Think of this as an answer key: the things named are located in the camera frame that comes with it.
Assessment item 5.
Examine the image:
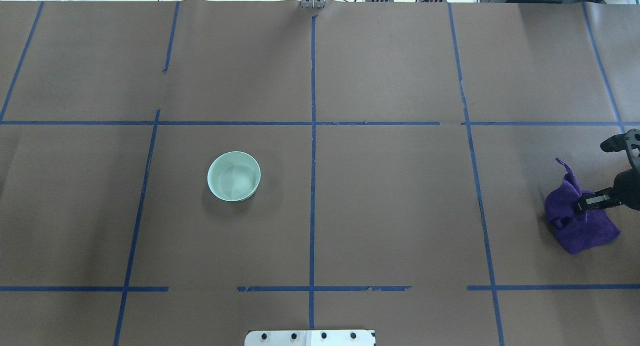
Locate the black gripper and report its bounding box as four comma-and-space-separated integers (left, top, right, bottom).
573, 169, 640, 214

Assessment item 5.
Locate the purple cloth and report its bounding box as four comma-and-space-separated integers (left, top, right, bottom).
544, 158, 621, 255

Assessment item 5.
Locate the mint green bowl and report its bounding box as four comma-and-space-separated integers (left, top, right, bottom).
206, 151, 262, 202

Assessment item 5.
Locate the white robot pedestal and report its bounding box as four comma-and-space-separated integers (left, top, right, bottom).
244, 329, 377, 345

